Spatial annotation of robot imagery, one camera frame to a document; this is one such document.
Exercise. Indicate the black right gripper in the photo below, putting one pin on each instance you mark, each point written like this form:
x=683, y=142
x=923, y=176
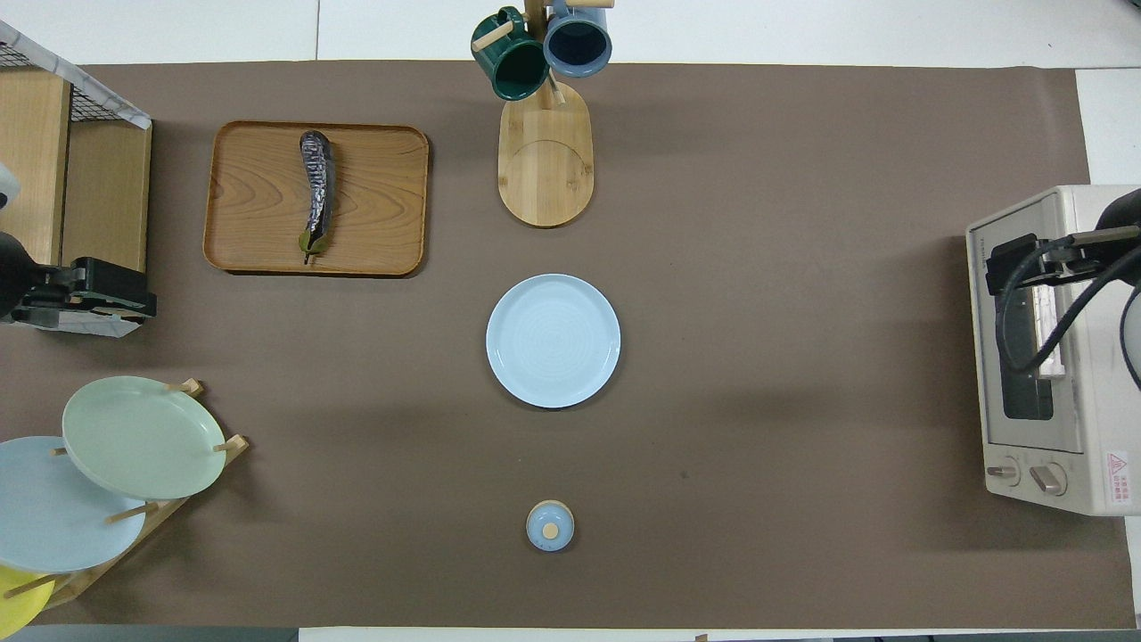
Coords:
x=1074, y=259

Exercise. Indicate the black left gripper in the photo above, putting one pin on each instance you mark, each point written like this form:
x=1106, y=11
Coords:
x=18, y=276

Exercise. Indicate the oven glass door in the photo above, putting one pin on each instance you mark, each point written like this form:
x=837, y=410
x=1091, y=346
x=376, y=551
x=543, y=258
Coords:
x=985, y=357

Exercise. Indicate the dark purple eggplant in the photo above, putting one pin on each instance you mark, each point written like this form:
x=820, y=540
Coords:
x=318, y=187

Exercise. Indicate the small light blue plate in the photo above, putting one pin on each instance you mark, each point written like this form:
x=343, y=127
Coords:
x=553, y=341

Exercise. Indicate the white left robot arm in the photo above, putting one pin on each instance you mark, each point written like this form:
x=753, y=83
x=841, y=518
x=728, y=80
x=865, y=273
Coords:
x=7, y=189

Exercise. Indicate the beige toaster oven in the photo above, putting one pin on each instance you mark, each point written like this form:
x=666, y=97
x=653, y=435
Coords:
x=1105, y=401

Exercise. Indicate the silver oven knob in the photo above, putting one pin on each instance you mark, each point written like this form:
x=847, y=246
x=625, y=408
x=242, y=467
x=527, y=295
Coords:
x=1004, y=473
x=1048, y=480

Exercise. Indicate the white patterned cloth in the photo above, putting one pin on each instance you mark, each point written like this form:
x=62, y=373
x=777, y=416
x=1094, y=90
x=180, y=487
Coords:
x=98, y=327

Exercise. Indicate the wooden shelf box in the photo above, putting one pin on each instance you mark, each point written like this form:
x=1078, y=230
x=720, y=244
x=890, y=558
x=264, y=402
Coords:
x=107, y=196

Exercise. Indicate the pale green plate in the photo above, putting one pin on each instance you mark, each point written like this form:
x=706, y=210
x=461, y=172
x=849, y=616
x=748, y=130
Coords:
x=143, y=437

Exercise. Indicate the wooden plate rack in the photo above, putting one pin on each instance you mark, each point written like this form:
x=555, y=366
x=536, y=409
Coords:
x=232, y=446

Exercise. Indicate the red warning sticker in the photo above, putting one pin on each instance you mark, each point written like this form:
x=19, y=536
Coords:
x=1118, y=477

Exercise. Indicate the large light blue plate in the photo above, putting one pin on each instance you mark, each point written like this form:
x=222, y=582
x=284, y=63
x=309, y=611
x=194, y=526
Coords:
x=45, y=526

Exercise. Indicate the wooden serving tray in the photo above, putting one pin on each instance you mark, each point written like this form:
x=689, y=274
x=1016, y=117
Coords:
x=383, y=196

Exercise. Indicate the brown table mat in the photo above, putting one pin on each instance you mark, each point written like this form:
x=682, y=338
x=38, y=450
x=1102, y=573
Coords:
x=758, y=401

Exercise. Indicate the yellow plate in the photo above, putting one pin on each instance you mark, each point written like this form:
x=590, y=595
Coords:
x=18, y=606

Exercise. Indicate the wooden mug tree stand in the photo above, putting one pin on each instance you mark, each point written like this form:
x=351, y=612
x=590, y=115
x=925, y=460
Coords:
x=544, y=169

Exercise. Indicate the dark green mug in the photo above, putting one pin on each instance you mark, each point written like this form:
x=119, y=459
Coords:
x=517, y=76

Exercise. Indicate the blue mug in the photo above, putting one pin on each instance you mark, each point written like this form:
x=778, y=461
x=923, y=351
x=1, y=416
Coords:
x=578, y=45

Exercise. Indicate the small blue call bell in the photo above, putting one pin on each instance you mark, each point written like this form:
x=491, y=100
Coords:
x=550, y=526

